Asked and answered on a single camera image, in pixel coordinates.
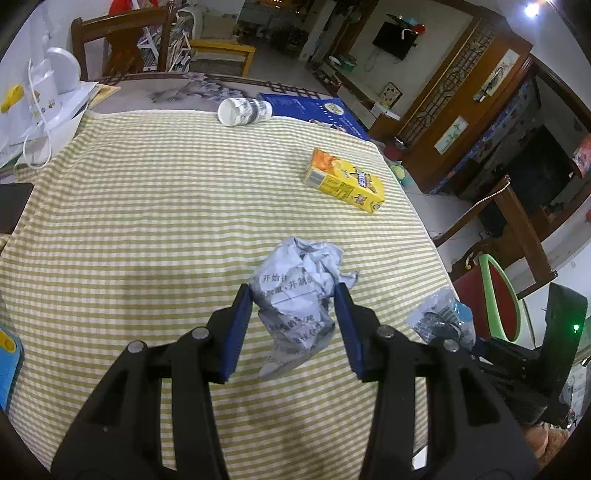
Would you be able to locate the wooden chair right side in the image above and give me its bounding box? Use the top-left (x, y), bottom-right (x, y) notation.
top-left (431, 175), bottom-right (557, 299)

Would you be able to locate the green striped table cloth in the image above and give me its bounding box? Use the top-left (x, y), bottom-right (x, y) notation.
top-left (1, 110), bottom-right (450, 465)

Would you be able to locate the yellow wooden bench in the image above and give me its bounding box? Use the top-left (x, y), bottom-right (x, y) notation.
top-left (189, 39), bottom-right (256, 77)

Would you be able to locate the white magazine rack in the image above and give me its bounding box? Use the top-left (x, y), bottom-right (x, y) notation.
top-left (137, 7), bottom-right (199, 73)

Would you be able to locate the yellow lemon tea carton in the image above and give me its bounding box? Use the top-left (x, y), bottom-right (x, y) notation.
top-left (304, 148), bottom-right (385, 213)

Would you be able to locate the right hand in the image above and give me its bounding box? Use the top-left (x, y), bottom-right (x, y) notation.
top-left (522, 423), bottom-right (570, 469)

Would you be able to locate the wall mounted television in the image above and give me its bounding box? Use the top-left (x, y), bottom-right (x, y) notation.
top-left (373, 22), bottom-right (418, 60)

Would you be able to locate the blue yellow toy tablet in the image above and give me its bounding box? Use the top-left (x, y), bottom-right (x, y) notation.
top-left (0, 328), bottom-right (23, 411)

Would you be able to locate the printed paper ball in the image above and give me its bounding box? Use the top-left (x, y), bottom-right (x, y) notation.
top-left (249, 237), bottom-right (359, 381)

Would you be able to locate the wooden chair at table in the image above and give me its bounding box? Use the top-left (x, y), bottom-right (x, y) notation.
top-left (70, 1), bottom-right (175, 84)

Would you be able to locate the tv cabinet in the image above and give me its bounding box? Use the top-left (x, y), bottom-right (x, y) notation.
top-left (315, 62), bottom-right (401, 140)

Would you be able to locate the blue book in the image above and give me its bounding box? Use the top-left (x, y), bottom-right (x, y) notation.
top-left (259, 93), bottom-right (370, 140)

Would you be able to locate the green plush toy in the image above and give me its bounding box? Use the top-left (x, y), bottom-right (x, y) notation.
top-left (390, 162), bottom-right (413, 188)

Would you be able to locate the red green trash bin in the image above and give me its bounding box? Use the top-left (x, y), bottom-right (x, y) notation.
top-left (454, 254), bottom-right (521, 343)

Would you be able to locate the black phone on table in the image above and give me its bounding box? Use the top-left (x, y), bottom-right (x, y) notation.
top-left (0, 183), bottom-right (34, 234)

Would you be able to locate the red plastic bag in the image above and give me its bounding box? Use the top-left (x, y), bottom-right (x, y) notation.
top-left (108, 0), bottom-right (158, 15)

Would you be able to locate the paper cup with pattern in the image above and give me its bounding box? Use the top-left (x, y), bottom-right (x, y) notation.
top-left (217, 98), bottom-right (273, 127)

